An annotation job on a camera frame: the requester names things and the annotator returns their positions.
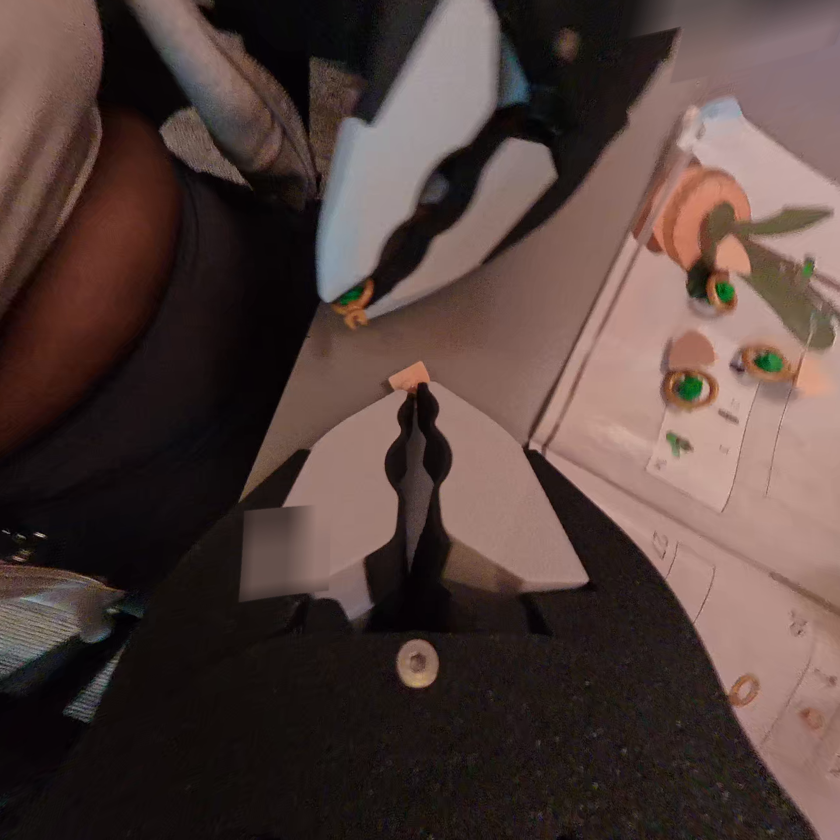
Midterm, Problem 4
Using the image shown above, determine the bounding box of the grey ribbed cloth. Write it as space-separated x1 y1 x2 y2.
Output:
0 525 142 723

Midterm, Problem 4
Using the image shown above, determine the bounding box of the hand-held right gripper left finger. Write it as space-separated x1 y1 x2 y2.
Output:
287 387 420 605

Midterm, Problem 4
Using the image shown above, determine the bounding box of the gold ring brick piece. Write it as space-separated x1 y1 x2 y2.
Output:
330 279 375 329

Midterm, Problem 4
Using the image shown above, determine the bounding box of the white instruction booklet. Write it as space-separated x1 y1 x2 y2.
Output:
528 98 840 840

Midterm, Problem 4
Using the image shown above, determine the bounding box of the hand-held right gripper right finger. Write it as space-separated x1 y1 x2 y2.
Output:
417 382 589 592

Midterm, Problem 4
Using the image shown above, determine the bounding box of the person's torso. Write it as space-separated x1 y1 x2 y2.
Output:
0 0 319 316

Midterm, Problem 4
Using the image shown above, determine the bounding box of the grey desk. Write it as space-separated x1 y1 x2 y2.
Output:
239 0 840 506

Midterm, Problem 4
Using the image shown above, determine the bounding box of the green gem ring right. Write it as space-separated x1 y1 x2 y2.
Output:
740 343 836 396

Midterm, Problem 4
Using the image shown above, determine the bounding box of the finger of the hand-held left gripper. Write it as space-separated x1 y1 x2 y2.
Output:
357 108 560 322
315 0 529 306

